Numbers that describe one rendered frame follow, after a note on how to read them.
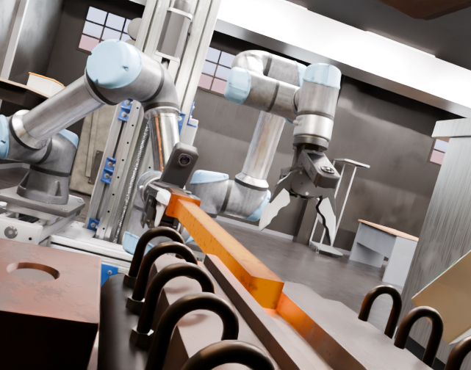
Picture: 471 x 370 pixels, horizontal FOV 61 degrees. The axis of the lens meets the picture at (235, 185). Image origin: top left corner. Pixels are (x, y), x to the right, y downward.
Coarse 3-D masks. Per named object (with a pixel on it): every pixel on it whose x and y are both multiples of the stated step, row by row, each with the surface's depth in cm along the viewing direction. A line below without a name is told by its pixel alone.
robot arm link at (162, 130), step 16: (160, 64) 106; (160, 96) 103; (176, 96) 107; (144, 112) 106; (160, 112) 103; (176, 112) 106; (160, 128) 103; (176, 128) 105; (160, 144) 102; (160, 160) 102; (192, 240) 105
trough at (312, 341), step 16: (288, 304) 29; (288, 320) 28; (304, 320) 26; (288, 336) 25; (304, 336) 26; (320, 336) 24; (304, 352) 24; (320, 352) 24; (336, 352) 23; (320, 368) 22; (336, 368) 22; (352, 368) 21
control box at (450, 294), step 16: (464, 256) 58; (448, 272) 59; (464, 272) 58; (432, 288) 61; (448, 288) 59; (464, 288) 58; (416, 304) 62; (432, 304) 60; (448, 304) 59; (464, 304) 57; (448, 320) 58; (464, 320) 57; (448, 336) 58; (464, 336) 60
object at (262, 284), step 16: (176, 192) 63; (176, 208) 58; (192, 208) 54; (192, 224) 48; (208, 224) 45; (208, 240) 40; (224, 240) 39; (224, 256) 35; (240, 256) 34; (240, 272) 31; (256, 272) 30; (272, 272) 32; (256, 288) 29; (272, 288) 29; (272, 304) 30
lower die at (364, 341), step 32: (160, 256) 33; (192, 288) 27; (224, 288) 29; (288, 288) 36; (192, 320) 22; (256, 320) 23; (320, 320) 26; (352, 320) 35; (192, 352) 18; (288, 352) 19; (352, 352) 22; (384, 352) 26
